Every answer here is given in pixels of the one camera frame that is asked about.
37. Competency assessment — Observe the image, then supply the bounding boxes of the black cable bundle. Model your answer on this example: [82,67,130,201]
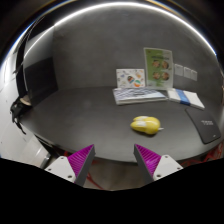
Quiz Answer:
[9,94,33,135]

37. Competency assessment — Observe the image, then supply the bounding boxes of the white wall socket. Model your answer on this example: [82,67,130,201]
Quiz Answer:
[183,66,192,80]
[174,63,185,78]
[190,68,198,82]

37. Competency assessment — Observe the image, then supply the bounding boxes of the striped grey book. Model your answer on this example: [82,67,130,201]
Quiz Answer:
[112,87,168,106]

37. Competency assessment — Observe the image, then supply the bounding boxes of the white sticker card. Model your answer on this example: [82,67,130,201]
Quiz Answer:
[115,68,146,89]

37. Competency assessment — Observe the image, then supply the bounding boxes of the black monitor screen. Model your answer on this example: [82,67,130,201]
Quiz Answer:
[23,56,59,106]

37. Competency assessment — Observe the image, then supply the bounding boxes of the green standing menu sheet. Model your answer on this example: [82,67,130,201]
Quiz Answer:
[143,46,174,90]

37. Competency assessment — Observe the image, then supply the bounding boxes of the yellow computer mouse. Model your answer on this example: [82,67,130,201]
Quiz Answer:
[129,115,165,136]

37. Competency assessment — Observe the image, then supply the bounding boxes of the white book with blue band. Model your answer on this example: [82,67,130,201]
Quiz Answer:
[167,88,206,111]

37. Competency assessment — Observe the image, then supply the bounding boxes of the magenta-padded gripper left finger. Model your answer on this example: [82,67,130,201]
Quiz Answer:
[44,143,97,185]

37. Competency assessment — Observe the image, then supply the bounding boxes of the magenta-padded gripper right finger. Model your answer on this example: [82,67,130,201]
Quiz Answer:
[133,143,184,184]

